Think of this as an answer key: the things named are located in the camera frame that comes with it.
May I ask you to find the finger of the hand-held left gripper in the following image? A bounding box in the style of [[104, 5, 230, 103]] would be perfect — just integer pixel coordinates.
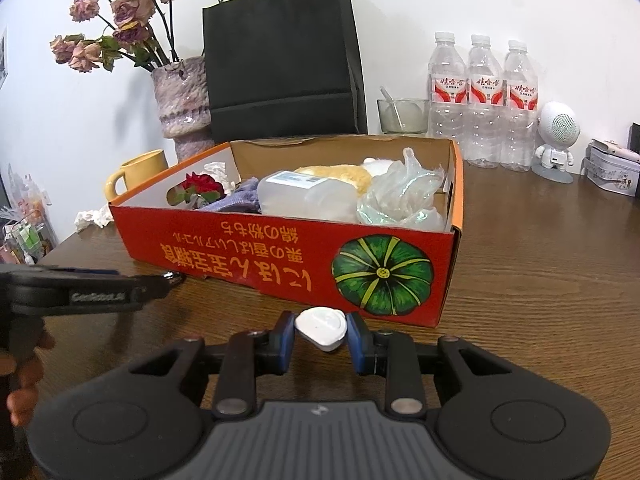
[[134, 272, 183, 304]]

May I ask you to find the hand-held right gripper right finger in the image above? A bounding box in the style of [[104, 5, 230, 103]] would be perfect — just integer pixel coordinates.
[[346, 311, 514, 418]]

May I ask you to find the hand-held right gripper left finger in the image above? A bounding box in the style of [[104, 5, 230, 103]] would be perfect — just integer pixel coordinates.
[[129, 310, 297, 422]]

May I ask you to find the orange cardboard box pumpkin print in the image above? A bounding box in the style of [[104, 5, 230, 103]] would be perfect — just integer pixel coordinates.
[[108, 133, 466, 329]]

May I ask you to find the red rose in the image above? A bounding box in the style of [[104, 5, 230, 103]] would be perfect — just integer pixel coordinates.
[[167, 171, 226, 209]]

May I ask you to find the white tissue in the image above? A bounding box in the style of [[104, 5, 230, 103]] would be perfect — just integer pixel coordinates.
[[202, 160, 241, 194], [73, 207, 115, 231]]

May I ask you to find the clear iridescent plastic bag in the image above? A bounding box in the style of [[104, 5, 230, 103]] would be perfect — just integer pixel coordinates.
[[355, 147, 447, 234]]

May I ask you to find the yellow and white plush toy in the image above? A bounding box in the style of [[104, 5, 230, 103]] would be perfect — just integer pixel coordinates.
[[292, 157, 397, 197]]

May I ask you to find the person's left hand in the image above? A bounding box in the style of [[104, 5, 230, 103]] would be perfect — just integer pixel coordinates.
[[7, 329, 56, 427]]

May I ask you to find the cluttered packets rack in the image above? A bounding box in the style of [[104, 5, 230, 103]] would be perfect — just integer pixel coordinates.
[[0, 162, 54, 266]]

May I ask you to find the yellow mug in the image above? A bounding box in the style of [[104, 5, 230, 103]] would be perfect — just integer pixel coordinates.
[[103, 149, 170, 201]]

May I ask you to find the purple cloth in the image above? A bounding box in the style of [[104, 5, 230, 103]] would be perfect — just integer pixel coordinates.
[[199, 176, 264, 214]]

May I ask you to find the clear plastic bottle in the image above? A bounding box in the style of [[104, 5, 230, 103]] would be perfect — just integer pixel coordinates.
[[255, 170, 359, 224]]

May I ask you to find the purple ceramic vase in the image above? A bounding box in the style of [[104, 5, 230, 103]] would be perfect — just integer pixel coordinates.
[[151, 56, 214, 164]]

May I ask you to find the glass cup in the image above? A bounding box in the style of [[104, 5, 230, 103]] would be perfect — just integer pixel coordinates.
[[376, 98, 430, 135]]

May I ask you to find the white plastic spoon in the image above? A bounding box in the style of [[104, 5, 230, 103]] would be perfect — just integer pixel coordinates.
[[379, 86, 404, 131]]

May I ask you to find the black paper bag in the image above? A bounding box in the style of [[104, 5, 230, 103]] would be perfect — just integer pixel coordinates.
[[202, 0, 369, 144]]

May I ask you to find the dried pink roses bunch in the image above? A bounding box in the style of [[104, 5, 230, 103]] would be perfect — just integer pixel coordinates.
[[49, 0, 189, 74]]

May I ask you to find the white robot figure speaker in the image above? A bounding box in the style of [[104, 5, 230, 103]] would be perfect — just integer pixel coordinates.
[[530, 101, 581, 184]]

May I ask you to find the grey printed tin box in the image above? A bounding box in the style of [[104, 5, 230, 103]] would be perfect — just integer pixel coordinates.
[[582, 152, 640, 196]]

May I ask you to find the white and pink device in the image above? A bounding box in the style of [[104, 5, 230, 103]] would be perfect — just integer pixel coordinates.
[[588, 138, 640, 164]]

